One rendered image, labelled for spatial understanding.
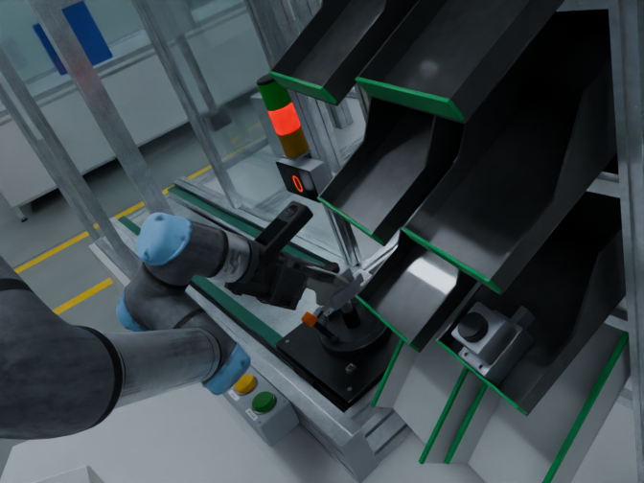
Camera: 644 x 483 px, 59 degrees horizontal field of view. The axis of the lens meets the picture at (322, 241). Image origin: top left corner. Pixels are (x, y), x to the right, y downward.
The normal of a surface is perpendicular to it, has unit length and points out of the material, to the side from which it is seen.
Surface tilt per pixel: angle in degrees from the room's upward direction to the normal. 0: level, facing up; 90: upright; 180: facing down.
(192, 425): 0
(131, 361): 86
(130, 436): 0
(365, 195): 25
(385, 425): 90
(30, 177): 90
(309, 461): 0
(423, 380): 45
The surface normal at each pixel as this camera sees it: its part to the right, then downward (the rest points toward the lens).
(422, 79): -0.65, -0.51
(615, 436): -0.32, -0.80
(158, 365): 0.98, -0.11
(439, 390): -0.82, -0.22
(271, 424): 0.58, 0.27
